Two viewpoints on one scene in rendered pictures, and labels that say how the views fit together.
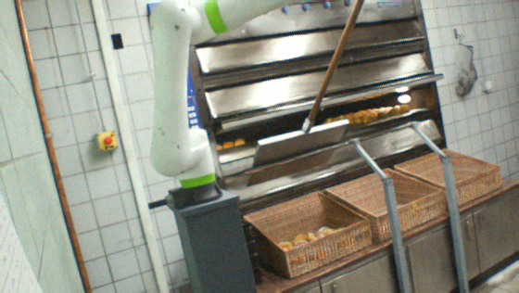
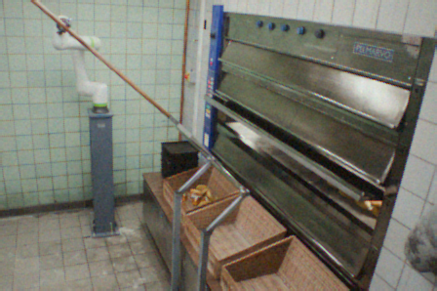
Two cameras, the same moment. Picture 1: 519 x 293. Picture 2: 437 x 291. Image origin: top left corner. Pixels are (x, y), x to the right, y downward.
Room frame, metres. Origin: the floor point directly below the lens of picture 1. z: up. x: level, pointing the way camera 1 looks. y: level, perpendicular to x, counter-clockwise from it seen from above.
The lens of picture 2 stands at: (2.44, -2.88, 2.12)
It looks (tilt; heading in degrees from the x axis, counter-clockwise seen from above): 21 degrees down; 88
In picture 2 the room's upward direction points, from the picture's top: 5 degrees clockwise
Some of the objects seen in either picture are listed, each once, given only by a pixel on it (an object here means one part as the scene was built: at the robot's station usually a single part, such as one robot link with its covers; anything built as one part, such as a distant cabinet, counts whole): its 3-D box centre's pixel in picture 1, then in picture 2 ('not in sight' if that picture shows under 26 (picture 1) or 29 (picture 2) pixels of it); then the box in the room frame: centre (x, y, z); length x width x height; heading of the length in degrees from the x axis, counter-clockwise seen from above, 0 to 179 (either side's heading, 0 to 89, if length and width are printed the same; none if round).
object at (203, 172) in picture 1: (191, 157); (99, 94); (1.46, 0.22, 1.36); 0.16 x 0.13 x 0.19; 166
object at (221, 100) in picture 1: (333, 79); (281, 110); (2.87, -0.60, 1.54); 1.79 x 0.11 x 0.19; 115
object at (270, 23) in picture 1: (317, 13); (295, 37); (2.89, -0.59, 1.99); 1.80 x 0.08 x 0.21; 115
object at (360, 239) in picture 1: (306, 230); (201, 191); (2.41, -0.18, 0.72); 0.56 x 0.49 x 0.28; 115
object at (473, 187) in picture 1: (447, 176); (281, 289); (2.89, -1.28, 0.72); 0.56 x 0.49 x 0.28; 113
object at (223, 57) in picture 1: (324, 41); (287, 69); (2.87, -0.60, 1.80); 1.79 x 0.11 x 0.19; 115
